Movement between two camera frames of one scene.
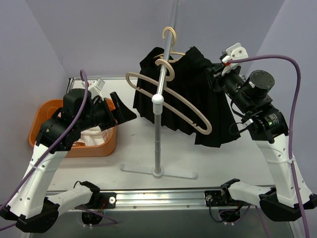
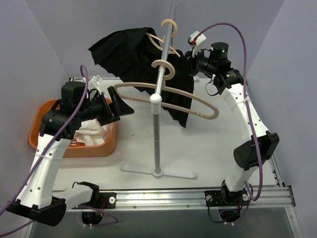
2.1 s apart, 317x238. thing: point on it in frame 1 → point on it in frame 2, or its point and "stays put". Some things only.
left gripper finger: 128,115 → 122,108
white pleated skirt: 94,136 stays put
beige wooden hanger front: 172,55 → 150,85
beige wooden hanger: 173,42 → 162,40
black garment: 193,103 → 138,55
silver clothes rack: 157,100 stays put
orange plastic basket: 47,109 stays put
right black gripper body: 217,75 → 190,60
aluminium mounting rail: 160,200 stays put
